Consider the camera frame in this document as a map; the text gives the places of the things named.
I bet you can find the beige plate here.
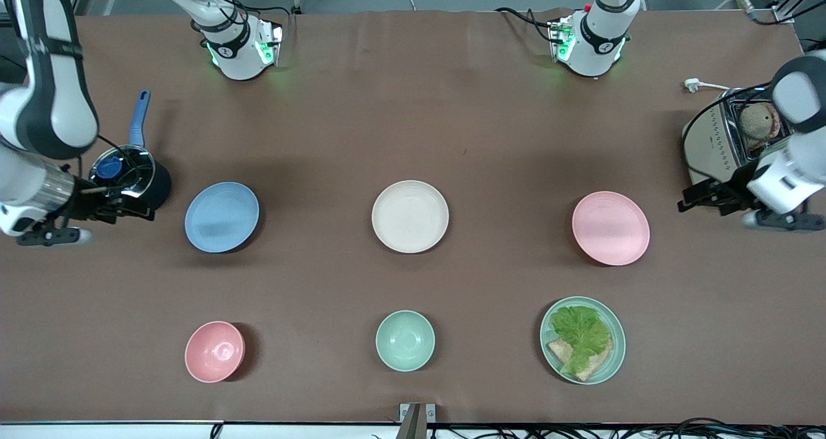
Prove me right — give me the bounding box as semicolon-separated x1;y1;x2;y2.
372;180;450;254

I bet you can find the brown bread in toaster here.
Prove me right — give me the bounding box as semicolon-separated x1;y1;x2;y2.
739;103;781;150

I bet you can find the pink bowl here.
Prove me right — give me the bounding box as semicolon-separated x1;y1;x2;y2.
185;321;246;383

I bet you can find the beige chrome toaster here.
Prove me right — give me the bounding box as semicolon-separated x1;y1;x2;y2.
682;88;805;206

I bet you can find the black base cable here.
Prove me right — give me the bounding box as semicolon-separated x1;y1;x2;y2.
229;0;293;24
495;6;556;43

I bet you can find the blue plate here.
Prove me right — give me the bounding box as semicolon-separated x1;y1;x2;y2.
185;181;260;254

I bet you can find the black cable bundle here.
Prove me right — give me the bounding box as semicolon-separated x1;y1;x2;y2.
426;416;826;439

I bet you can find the pink plate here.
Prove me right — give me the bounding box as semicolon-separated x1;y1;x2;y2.
572;191;650;267

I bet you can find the green plate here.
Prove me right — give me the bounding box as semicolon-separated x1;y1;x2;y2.
539;296;627;385

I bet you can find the black pot blue handle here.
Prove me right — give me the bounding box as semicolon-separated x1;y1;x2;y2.
88;89;172;217

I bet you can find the green bowl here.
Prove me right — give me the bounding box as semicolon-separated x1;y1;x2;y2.
376;310;436;372

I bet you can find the green lettuce leaf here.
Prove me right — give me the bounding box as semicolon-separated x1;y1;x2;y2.
550;305;612;375

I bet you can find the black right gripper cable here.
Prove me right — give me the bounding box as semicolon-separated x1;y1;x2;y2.
96;134;153;194

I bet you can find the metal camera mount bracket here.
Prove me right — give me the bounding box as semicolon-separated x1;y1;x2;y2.
399;403;437;439

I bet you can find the white toaster plug cable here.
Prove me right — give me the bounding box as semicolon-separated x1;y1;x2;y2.
684;78;731;95

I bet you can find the brown table cloth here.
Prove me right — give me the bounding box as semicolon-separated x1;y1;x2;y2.
0;8;826;425

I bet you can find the toasted bread slice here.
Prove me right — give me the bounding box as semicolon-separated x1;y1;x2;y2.
547;338;614;382

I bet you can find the glass lid blue knob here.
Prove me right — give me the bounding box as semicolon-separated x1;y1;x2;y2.
92;148;154;201

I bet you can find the metal connector box green light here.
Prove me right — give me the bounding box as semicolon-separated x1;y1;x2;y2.
254;19;285;66
548;17;576;63

